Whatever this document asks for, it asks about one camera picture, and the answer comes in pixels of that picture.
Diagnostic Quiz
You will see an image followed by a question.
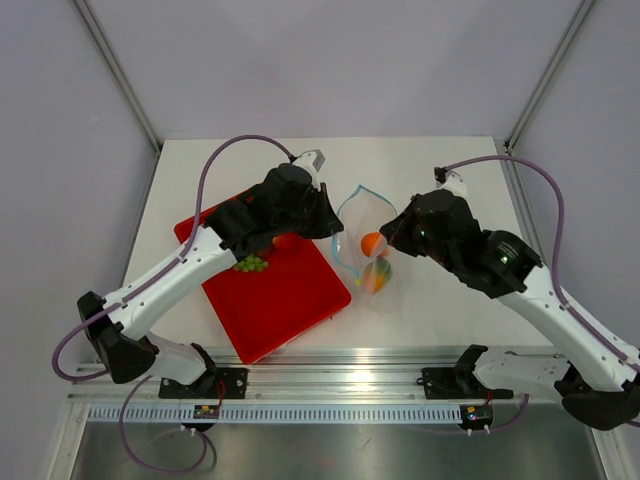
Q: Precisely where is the right aluminium frame post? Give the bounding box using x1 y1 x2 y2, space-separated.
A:
504 0 600 154

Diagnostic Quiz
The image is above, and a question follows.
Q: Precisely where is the orange fruit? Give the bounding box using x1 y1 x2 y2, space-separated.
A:
360 232 390 258

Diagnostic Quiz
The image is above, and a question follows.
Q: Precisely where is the right controller board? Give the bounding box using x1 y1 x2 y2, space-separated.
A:
463 404 493 422

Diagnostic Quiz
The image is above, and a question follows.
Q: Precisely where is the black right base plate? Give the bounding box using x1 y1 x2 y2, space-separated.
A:
415 367 514 400

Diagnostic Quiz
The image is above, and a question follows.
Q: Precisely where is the clear zip top bag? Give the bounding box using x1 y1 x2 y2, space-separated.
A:
331 184 398 301

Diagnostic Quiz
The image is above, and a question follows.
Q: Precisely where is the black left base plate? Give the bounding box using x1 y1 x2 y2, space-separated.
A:
159 367 249 400

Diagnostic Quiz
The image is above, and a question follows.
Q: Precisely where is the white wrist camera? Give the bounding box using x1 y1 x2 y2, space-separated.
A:
293 149 326 189
434 167 469 200

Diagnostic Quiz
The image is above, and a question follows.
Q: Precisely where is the green grape bunch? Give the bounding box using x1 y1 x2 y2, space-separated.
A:
232 255 269 273

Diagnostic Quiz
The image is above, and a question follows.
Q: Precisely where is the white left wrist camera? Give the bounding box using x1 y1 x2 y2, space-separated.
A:
293 149 326 189

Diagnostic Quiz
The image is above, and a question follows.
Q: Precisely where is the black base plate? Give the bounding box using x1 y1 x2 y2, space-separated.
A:
415 367 514 400
159 367 249 400

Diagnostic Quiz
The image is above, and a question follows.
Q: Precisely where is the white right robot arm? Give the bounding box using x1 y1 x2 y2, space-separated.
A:
380 190 639 431

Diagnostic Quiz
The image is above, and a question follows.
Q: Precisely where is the left controller board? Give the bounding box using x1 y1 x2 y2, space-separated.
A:
193 405 220 419

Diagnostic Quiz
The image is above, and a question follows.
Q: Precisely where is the red pomegranate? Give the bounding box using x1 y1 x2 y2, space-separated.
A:
272 234 300 252

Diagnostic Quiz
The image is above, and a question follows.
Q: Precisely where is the aluminium frame post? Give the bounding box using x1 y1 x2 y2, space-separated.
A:
504 0 600 154
73 0 162 154

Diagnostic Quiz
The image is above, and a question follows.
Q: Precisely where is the left aluminium frame post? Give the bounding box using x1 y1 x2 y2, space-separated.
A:
73 0 162 154

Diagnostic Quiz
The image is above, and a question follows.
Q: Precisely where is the red plastic tray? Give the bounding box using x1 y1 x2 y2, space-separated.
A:
202 236 351 364

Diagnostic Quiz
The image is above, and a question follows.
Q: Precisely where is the green orange mango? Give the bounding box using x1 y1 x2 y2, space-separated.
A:
362 258 393 294

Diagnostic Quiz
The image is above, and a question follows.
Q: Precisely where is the aluminium mounting rail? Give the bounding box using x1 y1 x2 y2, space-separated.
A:
68 346 569 404

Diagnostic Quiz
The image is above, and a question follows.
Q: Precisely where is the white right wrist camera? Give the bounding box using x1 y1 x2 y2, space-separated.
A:
434 167 469 200

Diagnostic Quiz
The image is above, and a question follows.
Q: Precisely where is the white slotted cable duct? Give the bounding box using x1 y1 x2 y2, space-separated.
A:
88 403 462 425

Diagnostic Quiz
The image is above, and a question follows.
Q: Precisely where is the controller board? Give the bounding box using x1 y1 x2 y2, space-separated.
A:
463 404 493 422
193 405 220 419

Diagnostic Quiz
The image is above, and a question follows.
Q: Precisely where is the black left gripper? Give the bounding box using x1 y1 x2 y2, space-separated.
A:
275 184 344 240

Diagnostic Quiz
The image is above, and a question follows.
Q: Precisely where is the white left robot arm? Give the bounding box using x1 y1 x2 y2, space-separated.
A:
78 160 344 398

